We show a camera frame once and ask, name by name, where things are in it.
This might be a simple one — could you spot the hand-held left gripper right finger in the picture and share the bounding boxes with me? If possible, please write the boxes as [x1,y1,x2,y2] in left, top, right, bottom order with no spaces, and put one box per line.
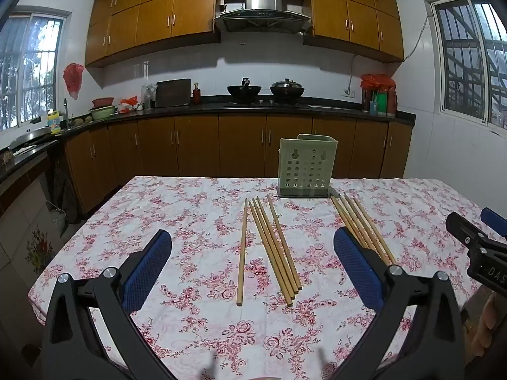
[333,227,466,380]

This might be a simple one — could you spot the dark cutting board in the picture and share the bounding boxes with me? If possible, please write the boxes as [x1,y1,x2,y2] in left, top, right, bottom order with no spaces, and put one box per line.
[155,78,192,107]

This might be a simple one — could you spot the gas stove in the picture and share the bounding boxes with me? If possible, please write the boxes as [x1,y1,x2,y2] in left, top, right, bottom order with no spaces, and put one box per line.
[224,100,311,109]

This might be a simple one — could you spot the floral pink tablecloth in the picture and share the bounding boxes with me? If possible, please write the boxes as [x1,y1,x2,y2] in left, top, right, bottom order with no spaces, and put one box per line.
[28,176,507,380]

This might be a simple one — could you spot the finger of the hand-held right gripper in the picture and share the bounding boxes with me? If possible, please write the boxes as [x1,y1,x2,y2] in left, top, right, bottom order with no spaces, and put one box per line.
[480,207,507,228]
[446,212,507,248]

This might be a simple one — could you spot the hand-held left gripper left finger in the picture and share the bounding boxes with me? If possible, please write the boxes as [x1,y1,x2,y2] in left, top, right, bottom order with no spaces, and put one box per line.
[42,230,179,380]

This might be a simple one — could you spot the green basin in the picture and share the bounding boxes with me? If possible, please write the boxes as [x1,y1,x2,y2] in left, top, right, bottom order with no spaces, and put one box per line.
[90,105,117,120]

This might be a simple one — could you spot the barred sliding window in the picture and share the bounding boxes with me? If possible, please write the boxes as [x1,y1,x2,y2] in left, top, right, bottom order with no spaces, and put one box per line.
[424,0,507,137]

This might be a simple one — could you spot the black pot with lid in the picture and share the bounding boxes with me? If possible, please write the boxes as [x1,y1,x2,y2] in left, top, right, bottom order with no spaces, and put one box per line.
[270,79,305,103]

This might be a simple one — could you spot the white power cable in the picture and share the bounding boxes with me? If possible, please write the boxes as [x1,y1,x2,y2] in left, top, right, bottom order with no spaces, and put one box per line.
[348,15,432,92]

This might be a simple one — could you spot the person's right hand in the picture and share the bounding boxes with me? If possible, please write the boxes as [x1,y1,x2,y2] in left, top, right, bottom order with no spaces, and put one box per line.
[473,292,504,359]

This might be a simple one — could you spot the wooden wall cabinets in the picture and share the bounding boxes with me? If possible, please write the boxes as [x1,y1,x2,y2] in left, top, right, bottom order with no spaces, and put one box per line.
[85,0,405,68]

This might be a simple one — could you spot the wooden chopstick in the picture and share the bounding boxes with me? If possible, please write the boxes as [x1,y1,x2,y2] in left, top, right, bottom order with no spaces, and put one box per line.
[343,192,393,266]
[336,194,383,262]
[236,198,249,307]
[352,195,399,264]
[248,200,294,308]
[330,195,351,231]
[255,196,301,296]
[266,193,304,290]
[251,199,298,301]

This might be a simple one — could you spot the clear plastic bag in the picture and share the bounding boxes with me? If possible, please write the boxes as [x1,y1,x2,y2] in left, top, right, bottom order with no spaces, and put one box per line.
[140,83,158,109]

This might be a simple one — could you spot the green perforated utensil holder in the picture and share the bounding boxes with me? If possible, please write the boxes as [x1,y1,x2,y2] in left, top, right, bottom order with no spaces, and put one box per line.
[276,134,338,198]

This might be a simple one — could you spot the round metal pan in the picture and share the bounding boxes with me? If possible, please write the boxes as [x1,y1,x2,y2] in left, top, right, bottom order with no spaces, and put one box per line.
[9,126,53,149]

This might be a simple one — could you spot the wooden base cabinets black countertop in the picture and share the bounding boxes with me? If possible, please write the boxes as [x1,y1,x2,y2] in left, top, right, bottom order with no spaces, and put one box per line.
[0,101,416,222]

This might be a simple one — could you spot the black wok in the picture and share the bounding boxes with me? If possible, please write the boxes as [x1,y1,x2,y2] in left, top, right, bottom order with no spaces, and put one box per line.
[227,78,263,104]

